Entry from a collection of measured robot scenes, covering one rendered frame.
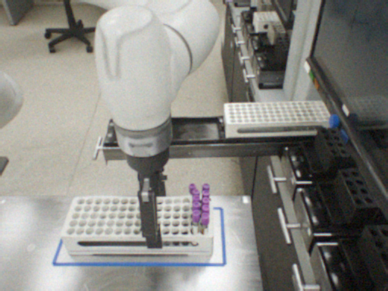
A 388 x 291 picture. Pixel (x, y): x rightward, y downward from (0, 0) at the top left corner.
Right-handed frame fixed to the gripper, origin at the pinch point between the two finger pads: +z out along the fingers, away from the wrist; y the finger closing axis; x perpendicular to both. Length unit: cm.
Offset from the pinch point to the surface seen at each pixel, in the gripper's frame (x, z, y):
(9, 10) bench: -188, 73, -314
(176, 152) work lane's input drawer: 1.9, 9.7, -30.3
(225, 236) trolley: 14.0, 5.7, 0.5
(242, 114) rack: 20.6, 1.3, -36.9
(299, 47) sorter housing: 40, -7, -60
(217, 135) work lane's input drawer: 13.4, 7.5, -35.4
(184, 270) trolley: 5.7, 5.7, 8.2
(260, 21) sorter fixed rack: 34, 2, -104
